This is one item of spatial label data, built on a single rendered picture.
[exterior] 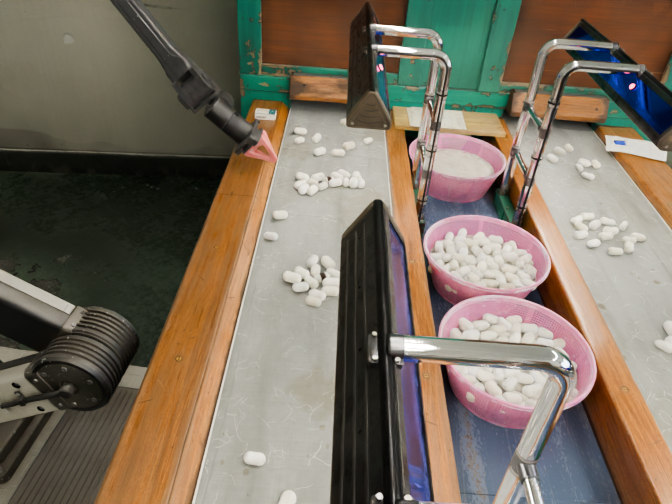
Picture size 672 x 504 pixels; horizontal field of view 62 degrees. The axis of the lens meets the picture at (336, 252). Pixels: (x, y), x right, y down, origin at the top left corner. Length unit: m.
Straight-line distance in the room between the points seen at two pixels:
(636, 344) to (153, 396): 0.85
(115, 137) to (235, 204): 1.73
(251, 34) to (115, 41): 1.10
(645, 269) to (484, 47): 0.82
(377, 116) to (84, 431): 0.83
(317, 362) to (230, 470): 0.24
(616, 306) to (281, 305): 0.66
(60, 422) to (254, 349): 0.48
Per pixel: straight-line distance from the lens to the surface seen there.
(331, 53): 1.80
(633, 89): 1.32
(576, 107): 1.92
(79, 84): 2.91
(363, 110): 1.00
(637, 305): 1.28
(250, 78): 1.84
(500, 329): 1.09
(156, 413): 0.89
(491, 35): 1.82
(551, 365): 0.51
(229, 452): 0.86
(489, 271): 1.22
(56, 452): 1.26
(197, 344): 0.97
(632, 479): 0.99
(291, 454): 0.86
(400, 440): 0.43
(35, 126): 3.08
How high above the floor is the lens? 1.46
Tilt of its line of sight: 37 degrees down
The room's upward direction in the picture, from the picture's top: 5 degrees clockwise
